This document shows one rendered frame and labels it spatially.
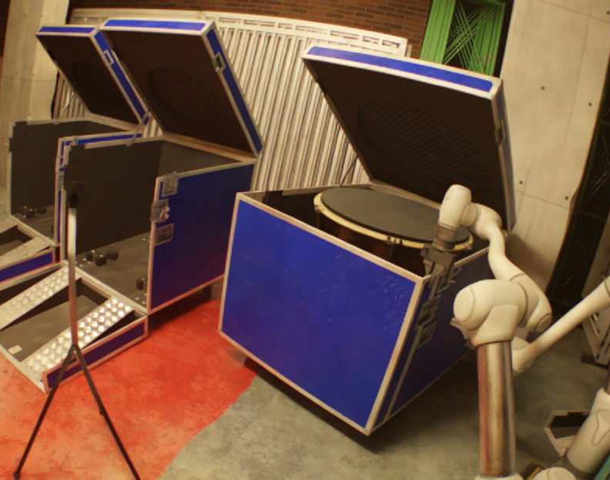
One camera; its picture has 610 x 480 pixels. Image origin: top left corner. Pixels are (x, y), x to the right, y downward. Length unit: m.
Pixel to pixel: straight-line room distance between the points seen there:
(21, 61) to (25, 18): 0.46
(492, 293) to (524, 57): 1.97
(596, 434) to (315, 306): 1.31
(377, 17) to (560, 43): 2.68
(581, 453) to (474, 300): 0.86
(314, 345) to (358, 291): 0.37
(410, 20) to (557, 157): 2.71
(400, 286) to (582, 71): 1.86
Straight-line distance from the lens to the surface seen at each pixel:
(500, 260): 1.53
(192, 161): 3.53
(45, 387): 2.38
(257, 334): 2.41
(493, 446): 1.28
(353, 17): 5.29
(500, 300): 1.27
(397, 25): 5.17
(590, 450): 1.82
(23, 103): 5.17
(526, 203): 3.00
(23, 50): 5.23
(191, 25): 2.58
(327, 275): 2.01
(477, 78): 1.98
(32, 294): 3.04
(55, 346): 2.63
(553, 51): 3.01
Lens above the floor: 1.57
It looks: 18 degrees down
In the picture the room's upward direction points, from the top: 12 degrees clockwise
